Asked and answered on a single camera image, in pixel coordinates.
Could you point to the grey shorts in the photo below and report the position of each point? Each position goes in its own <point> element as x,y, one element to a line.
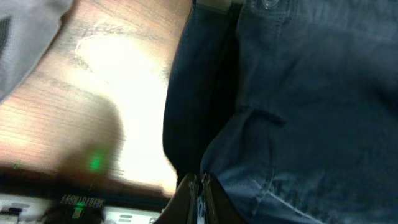
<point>27,29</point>

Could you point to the navy blue shorts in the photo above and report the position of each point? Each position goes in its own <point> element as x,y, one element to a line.
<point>291,105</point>

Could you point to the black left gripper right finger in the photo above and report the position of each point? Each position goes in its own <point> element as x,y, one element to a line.
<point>218,207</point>

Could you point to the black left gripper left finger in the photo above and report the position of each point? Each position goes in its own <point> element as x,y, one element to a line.
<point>182,208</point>

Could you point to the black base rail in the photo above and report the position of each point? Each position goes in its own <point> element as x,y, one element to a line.
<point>69,209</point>

